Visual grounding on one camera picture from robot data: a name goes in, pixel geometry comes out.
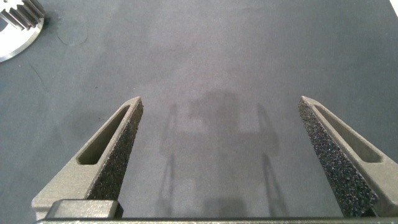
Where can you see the round white plate with pins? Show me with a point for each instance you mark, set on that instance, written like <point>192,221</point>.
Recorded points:
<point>18,40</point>

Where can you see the large steel gear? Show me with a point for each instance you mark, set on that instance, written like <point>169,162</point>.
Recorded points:
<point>27,14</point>

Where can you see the dark mat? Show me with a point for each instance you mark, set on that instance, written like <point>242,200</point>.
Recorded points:
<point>217,46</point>

